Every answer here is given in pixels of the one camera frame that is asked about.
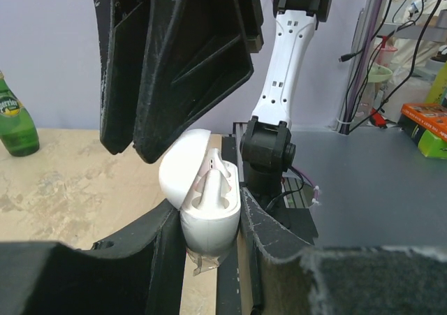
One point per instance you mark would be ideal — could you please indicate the green glass bottle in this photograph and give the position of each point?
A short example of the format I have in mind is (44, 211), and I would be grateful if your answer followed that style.
(18, 132)

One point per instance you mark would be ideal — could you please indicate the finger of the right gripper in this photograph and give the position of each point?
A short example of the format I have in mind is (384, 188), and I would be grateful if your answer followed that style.
(197, 53)
(122, 32)

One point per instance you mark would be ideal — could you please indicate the aluminium frame rail right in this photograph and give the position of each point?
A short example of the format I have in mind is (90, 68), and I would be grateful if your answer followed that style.
(368, 20)

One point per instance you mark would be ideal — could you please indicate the white oval case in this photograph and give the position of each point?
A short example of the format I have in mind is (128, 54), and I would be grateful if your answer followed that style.
(206, 233)

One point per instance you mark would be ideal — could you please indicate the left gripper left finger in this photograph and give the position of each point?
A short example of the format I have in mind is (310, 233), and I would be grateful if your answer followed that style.
(137, 270)

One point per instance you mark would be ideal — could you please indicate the white clip earbud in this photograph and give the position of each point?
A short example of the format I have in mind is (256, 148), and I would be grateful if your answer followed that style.
(214, 161)
(213, 190)

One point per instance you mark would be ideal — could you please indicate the pale green background bowl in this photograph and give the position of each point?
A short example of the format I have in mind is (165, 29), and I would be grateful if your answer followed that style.
(378, 74)

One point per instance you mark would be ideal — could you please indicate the orange green background box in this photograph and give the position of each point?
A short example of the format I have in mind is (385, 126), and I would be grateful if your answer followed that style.
(425, 124)

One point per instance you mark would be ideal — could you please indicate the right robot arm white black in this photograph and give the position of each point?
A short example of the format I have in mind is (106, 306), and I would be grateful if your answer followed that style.
(296, 22)

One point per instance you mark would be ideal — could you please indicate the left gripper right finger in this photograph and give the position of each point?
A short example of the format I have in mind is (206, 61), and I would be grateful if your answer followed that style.
(376, 280)

